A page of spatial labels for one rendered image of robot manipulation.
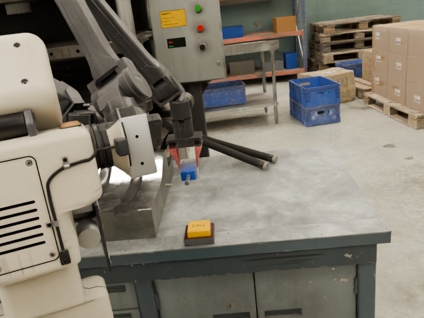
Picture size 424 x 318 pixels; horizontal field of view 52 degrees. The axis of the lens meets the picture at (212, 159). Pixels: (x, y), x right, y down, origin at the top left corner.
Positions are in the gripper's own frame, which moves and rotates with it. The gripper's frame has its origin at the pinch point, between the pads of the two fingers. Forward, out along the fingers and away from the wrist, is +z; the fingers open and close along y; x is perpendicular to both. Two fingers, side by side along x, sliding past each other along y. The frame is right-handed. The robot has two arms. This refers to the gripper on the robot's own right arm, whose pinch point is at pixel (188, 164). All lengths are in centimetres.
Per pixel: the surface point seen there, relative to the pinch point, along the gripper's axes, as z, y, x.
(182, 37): -32, 3, -73
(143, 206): 6.3, 12.6, 12.4
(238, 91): 55, -26, -370
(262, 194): 15.5, -21.7, -7.3
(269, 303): 40.3, -19.5, 15.2
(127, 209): 8.1, 18.1, 9.7
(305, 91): 57, -95, -338
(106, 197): 6.6, 25.5, 3.1
